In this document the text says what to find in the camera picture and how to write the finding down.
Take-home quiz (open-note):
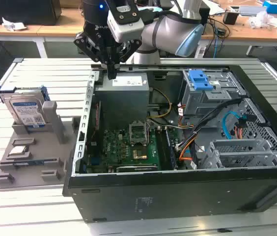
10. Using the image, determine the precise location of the black cable bundle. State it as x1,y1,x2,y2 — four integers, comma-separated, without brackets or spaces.
177,97,243,150

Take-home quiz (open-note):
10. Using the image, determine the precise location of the small black box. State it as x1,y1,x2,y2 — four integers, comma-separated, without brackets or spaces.
222,11,240,25

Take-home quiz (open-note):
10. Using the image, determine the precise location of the silver CPU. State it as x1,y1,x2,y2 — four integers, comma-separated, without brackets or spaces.
8,146,29,156

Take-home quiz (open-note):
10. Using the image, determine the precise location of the orange red power wire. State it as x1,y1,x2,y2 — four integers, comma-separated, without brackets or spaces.
234,115,249,140

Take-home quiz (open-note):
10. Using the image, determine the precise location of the thin coloured wire bundle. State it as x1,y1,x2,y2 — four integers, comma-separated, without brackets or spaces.
177,103,195,130

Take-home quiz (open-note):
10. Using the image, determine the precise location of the grey plastic parts rack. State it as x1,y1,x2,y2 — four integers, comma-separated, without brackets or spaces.
0,100,80,190

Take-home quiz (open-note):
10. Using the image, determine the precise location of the orange flat wire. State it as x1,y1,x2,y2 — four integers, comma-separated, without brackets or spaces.
178,136,195,163

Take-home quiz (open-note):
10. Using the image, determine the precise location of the black box device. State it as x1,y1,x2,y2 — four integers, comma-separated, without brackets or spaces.
198,6,211,35

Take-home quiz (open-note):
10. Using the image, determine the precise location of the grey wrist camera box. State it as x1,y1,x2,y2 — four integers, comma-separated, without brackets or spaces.
107,0,144,43

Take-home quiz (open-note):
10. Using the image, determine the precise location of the crumpled white paper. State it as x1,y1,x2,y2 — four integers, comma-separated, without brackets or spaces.
1,16,28,32

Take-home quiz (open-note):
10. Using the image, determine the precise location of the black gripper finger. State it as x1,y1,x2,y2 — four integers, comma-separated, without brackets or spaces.
112,39,143,80
73,31,114,80

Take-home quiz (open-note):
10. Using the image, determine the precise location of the clear plastic wrap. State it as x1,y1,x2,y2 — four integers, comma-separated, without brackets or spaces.
248,10,277,30

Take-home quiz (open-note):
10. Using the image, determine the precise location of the metal socket cover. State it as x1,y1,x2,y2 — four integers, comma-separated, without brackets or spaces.
128,121,149,146

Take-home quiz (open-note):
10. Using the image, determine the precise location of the blue data wire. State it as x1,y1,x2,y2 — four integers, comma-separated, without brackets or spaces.
221,111,240,141

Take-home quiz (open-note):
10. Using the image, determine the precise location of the black open PC case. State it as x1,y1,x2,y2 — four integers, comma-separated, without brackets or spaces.
62,58,277,223

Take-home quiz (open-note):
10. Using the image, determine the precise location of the black case fan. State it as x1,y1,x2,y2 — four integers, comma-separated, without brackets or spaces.
90,100,103,148

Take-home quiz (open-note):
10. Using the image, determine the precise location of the CPU socket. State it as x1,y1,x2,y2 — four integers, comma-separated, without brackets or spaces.
131,148,149,161

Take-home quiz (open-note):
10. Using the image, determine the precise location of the blue cable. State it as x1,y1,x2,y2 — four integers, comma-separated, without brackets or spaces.
213,36,220,59

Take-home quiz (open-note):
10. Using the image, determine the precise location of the hard disk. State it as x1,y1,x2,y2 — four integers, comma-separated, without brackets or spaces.
0,85,49,129

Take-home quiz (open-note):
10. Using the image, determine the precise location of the RAM stick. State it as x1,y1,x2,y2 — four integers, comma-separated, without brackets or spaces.
165,127,179,171
0,159,57,167

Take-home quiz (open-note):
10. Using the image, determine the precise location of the grey metal drive cage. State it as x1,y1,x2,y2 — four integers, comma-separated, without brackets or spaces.
180,69,248,118

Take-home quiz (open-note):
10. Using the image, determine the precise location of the blue plastic drive carrier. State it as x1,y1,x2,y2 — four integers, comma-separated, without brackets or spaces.
188,70,215,91

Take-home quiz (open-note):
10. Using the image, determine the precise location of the grey power supply unit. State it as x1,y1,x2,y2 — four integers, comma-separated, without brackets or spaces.
94,72,150,123

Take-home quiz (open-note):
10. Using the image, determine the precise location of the green motherboard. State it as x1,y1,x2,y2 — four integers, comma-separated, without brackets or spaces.
86,122,188,173

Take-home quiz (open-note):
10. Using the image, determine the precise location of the black computer tower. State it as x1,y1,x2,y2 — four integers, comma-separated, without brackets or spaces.
0,0,62,26

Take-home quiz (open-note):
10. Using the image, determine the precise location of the yellow wire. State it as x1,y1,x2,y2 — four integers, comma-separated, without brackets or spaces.
148,87,173,119

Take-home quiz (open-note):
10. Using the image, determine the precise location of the grey metal disk bay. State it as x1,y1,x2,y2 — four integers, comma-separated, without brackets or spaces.
200,138,277,170

